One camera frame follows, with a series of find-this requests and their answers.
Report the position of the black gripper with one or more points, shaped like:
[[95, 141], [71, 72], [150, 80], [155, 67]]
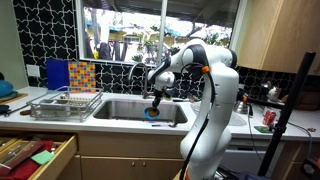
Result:
[[158, 94]]

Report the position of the blue plastic bowl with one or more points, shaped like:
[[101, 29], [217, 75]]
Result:
[[146, 114]]

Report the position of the metal spoon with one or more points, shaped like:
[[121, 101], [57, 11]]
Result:
[[173, 125]]

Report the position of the black mount arm orange joints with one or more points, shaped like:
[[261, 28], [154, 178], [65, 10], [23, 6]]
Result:
[[263, 102]]

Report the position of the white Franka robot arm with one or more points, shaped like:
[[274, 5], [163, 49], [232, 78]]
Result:
[[216, 100]]

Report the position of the stainless steel sink basin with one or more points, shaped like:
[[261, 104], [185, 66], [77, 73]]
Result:
[[116, 111]]

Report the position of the green soap bottle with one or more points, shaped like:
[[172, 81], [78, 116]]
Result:
[[169, 97]]

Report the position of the brushed metal gooseneck faucet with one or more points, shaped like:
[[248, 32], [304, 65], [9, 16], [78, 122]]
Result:
[[145, 83]]

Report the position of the wooden base cabinet with doors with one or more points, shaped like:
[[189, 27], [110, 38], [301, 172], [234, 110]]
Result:
[[133, 146]]

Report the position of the multicoloured patterned cutting board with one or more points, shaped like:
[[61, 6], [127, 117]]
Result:
[[81, 76]]

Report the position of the shiny metal kettle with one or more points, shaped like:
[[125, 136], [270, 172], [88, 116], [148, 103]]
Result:
[[241, 107]]

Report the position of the kitchen window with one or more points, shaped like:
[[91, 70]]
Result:
[[110, 30]]

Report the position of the white dishwasher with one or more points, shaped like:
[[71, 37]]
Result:
[[243, 160]]

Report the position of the blue cutting board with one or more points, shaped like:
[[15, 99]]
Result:
[[56, 75]]

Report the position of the open wooden drawer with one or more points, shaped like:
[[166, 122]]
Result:
[[60, 156]]

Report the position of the green coaster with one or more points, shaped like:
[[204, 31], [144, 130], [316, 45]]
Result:
[[263, 129]]

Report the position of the red soda can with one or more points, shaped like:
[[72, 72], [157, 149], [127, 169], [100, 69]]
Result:
[[269, 117]]

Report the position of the green sponge cloth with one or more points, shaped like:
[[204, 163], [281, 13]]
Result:
[[42, 157]]

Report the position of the brown round coaster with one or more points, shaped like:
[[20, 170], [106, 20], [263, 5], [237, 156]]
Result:
[[25, 112]]

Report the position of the black tripod pole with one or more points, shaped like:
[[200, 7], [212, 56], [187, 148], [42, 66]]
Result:
[[290, 100]]

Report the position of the wooden board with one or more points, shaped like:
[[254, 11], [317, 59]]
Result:
[[16, 97]]

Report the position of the dark brown cutlery box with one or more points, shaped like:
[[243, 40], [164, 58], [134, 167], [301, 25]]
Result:
[[20, 155]]

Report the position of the red cloth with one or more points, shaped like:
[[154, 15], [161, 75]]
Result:
[[23, 170]]

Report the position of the teal kettle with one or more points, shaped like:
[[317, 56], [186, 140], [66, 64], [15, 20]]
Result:
[[5, 89]]

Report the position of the white wall outlet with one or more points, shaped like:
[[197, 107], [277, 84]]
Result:
[[32, 70]]

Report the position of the wooden wall cabinet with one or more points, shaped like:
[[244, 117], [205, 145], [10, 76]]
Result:
[[293, 30]]

